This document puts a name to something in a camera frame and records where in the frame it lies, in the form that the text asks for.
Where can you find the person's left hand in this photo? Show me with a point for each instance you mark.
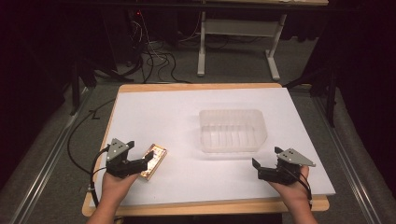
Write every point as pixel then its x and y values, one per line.
pixel 115 186

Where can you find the metal floor rail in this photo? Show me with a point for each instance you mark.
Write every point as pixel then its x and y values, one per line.
pixel 345 155
pixel 46 161

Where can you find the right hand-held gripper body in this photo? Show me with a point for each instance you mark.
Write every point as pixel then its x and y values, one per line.
pixel 291 158

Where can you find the black stand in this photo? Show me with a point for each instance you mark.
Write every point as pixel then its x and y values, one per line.
pixel 76 84
pixel 327 90

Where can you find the white sheet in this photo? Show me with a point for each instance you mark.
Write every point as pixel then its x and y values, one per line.
pixel 193 124

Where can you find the white metal desk frame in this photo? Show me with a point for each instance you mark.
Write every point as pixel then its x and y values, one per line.
pixel 239 28

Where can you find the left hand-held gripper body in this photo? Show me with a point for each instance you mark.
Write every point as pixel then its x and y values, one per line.
pixel 117 149

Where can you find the clear plastic container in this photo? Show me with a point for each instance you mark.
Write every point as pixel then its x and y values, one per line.
pixel 233 130

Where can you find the person's right hand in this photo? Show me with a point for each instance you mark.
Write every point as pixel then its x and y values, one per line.
pixel 291 191

